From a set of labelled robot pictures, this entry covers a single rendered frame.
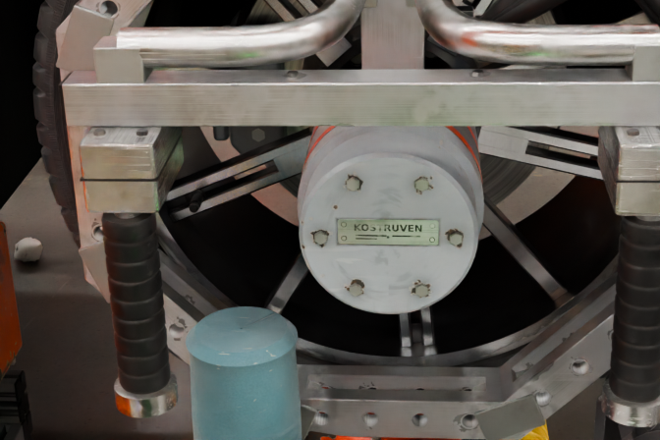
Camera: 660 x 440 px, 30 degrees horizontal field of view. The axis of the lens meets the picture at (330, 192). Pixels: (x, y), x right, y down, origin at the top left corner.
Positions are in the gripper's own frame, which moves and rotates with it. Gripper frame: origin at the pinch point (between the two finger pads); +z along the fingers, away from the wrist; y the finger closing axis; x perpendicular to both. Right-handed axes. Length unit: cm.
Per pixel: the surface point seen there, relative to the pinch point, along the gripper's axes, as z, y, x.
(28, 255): 143, -119, 33
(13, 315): 19, -50, 41
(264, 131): 11.7, -11.6, 36.6
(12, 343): 17, -52, 39
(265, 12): 15.2, -3.8, 44.1
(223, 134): 11.7, -14.6, 39.2
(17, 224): 166, -128, 38
